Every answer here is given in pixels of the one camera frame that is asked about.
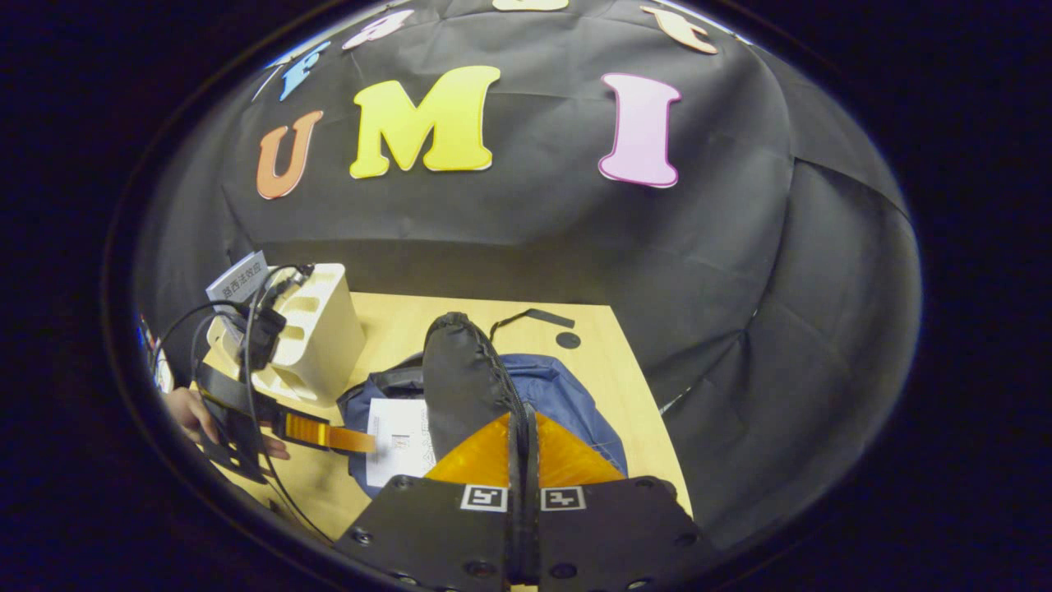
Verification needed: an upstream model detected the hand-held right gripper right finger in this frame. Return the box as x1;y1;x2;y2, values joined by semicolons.
526;411;726;592

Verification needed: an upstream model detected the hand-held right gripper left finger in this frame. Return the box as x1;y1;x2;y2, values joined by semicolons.
332;411;528;592

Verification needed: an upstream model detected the white cover book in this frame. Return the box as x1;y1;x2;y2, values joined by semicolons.
365;397;437;491

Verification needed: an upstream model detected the white bookshelf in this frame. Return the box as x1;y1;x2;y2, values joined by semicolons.
205;262;367;410

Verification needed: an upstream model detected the blue schoolbag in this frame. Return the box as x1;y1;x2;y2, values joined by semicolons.
337;308;630;499

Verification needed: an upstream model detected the lavender illustrated cover book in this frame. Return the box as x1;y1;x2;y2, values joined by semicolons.
205;250;270;306

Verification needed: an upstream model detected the background equipment clutter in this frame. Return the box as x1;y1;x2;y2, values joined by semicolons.
135;316;176;396

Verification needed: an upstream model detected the black backdrop cloth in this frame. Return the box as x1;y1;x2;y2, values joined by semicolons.
131;0;922;552

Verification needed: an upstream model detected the black cable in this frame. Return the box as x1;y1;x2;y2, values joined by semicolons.
151;262;335;544

